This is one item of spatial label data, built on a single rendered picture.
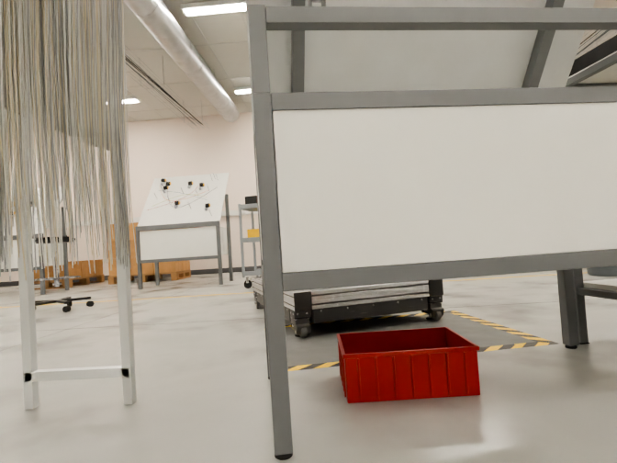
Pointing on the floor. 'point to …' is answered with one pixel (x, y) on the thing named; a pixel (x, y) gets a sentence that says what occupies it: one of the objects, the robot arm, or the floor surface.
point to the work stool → (59, 286)
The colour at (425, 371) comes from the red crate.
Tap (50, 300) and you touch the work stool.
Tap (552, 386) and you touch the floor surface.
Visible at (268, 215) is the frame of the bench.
